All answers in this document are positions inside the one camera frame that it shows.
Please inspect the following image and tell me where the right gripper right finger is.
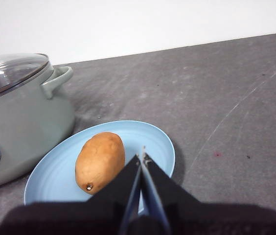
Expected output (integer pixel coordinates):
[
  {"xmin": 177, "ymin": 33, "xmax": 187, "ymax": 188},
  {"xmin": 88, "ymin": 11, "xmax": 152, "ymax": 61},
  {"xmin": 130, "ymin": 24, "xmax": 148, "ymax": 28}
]
[{"xmin": 142, "ymin": 152, "xmax": 276, "ymax": 235}]

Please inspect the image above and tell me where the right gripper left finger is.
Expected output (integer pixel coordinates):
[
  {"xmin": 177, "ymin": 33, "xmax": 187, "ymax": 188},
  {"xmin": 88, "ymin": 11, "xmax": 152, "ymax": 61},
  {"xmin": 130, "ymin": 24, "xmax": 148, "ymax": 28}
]
[{"xmin": 0, "ymin": 153, "xmax": 142, "ymax": 235}]

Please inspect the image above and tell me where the brown potato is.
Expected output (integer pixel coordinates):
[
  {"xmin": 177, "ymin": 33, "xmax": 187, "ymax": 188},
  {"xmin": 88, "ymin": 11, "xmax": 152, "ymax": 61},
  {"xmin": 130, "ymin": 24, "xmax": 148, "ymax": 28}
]
[{"xmin": 75, "ymin": 132, "xmax": 126, "ymax": 195}]

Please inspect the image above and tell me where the glass lid with green knob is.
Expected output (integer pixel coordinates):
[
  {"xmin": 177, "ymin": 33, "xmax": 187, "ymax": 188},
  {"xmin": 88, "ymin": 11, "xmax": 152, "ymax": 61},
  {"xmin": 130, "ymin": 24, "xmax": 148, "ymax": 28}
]
[{"xmin": 0, "ymin": 53, "xmax": 50, "ymax": 102}]

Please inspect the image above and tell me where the blue round plate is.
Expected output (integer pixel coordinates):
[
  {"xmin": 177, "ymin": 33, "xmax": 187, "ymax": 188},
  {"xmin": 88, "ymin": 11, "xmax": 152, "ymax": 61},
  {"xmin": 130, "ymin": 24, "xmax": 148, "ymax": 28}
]
[{"xmin": 24, "ymin": 119, "xmax": 176, "ymax": 213}]

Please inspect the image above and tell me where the pale green electric steamer pot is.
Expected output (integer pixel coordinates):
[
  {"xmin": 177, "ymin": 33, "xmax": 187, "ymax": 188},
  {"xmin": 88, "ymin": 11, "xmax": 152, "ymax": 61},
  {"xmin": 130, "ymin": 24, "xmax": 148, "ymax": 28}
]
[{"xmin": 0, "ymin": 53, "xmax": 76, "ymax": 191}]

